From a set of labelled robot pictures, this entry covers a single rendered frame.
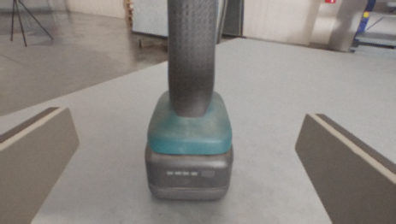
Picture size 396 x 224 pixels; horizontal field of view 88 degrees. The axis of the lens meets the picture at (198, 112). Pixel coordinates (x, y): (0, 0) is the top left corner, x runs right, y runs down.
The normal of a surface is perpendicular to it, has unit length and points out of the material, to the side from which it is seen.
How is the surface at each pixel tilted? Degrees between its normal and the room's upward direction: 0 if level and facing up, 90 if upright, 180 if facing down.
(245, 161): 0
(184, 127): 30
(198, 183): 90
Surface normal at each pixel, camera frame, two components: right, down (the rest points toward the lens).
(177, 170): 0.01, 0.50
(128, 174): 0.04, -0.87
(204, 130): 0.10, -0.60
